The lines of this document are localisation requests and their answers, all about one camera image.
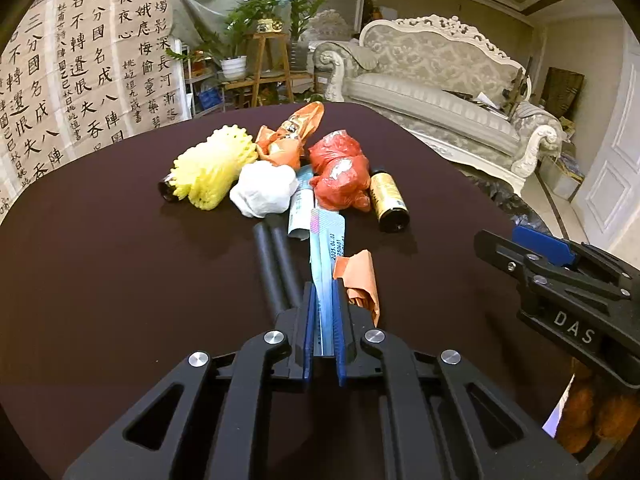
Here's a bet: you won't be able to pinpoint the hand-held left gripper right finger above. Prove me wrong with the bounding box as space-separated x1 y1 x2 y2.
332 281 588 480

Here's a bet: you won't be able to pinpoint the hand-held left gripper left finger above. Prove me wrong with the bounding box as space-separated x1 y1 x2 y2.
62 282 317 480

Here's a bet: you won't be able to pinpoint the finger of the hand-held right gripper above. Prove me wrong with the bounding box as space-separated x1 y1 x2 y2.
512 226 633 291
474 230 541 281

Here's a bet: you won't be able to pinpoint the blue white wrapper strip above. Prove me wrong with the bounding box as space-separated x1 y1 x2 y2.
308 208 347 356

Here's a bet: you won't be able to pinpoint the light blue squeeze tube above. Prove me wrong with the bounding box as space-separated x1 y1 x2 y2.
287 167 316 242

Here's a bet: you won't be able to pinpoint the yellow foam fruit net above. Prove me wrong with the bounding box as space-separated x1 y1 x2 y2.
172 127 258 211

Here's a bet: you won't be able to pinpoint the person's right hand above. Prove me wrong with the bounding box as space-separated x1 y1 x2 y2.
555 357 640 456

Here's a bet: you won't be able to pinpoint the orange wrapper scrap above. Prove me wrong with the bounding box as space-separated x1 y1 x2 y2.
332 250 381 326

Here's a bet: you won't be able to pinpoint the black foam tube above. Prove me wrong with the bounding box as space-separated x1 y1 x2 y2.
267 216 305 308
252 219 290 313

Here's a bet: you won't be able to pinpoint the cardboard boxes by sofa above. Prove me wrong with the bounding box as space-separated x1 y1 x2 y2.
540 145 586 201

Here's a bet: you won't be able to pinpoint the small dark gold-label bottle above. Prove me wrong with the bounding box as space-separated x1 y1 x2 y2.
369 169 411 233

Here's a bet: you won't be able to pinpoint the white crumpled plastic bag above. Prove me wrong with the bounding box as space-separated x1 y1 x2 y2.
230 162 299 219

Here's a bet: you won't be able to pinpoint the red plastic bag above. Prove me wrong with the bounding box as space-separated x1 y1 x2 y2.
307 131 373 212

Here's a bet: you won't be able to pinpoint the papers on sofa seat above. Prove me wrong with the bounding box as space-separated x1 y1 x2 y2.
440 87 502 111

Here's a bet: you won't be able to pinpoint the dark brown framed panel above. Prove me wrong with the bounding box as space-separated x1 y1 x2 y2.
542 67 586 121

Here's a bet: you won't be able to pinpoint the ornate white grey sofa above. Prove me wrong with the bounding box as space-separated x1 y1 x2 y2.
345 16 566 198

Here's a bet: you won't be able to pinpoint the orange plastic bag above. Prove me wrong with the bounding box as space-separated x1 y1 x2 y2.
255 101 326 168

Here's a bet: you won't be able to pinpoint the small dark red-label bottle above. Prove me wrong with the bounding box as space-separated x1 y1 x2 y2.
158 172 188 203

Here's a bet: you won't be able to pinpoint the blue plastic crate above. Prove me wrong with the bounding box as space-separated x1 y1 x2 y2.
197 87 223 111

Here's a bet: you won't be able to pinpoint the low wooden bench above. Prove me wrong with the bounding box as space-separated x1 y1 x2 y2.
222 72 316 107

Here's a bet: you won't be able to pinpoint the ornate grey armchair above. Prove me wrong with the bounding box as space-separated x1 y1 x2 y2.
310 10 362 103

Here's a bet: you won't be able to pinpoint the wooden plant stand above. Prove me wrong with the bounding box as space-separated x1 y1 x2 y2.
247 32 296 108

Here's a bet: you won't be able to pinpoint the metal storage rack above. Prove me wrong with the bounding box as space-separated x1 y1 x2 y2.
182 45 226 121

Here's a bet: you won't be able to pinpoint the green plant in white pot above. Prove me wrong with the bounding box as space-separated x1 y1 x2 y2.
165 0 281 82

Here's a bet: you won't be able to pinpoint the tall green plant dark pot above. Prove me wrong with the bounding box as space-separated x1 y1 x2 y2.
284 0 327 73

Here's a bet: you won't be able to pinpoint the dark wooden frame piece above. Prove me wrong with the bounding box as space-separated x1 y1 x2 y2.
502 57 533 118

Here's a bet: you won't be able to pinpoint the calligraphy wall hanging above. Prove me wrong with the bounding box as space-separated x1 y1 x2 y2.
0 0 193 221

